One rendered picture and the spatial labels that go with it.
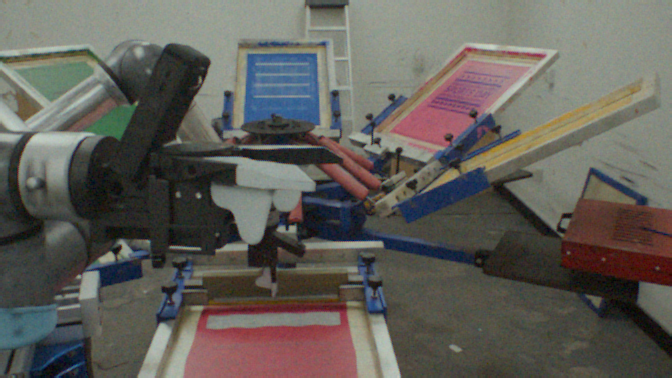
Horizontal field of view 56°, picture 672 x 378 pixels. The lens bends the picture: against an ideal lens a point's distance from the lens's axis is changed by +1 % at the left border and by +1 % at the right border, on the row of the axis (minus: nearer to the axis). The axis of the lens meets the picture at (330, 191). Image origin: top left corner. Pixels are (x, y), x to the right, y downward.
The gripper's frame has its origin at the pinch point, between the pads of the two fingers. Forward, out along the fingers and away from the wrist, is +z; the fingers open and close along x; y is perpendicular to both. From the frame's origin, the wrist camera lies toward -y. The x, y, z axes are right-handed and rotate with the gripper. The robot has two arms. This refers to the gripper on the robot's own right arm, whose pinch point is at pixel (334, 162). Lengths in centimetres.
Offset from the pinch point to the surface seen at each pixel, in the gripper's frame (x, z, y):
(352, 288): -118, -10, 50
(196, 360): -88, -44, 61
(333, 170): -179, -24, 26
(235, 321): -106, -40, 58
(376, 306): -112, -3, 53
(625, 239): -143, 69, 38
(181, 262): -119, -60, 46
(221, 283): -112, -46, 49
